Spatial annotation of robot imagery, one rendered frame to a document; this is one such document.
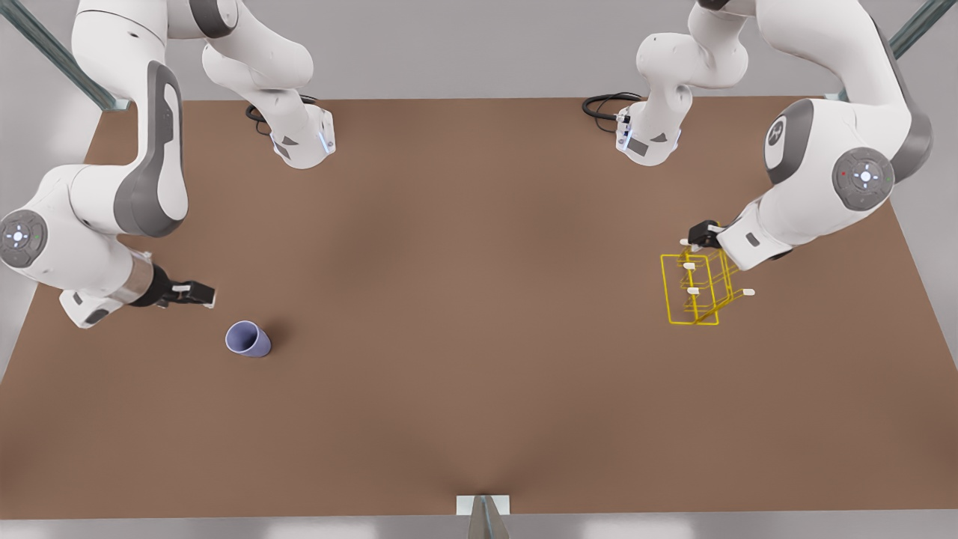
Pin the silver frame post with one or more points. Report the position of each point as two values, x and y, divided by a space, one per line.
56 52
909 30
485 516

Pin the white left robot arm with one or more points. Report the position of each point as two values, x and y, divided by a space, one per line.
823 157

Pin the lavender blue cup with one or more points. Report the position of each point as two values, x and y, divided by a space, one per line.
247 340

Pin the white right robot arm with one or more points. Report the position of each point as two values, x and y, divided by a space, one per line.
112 187

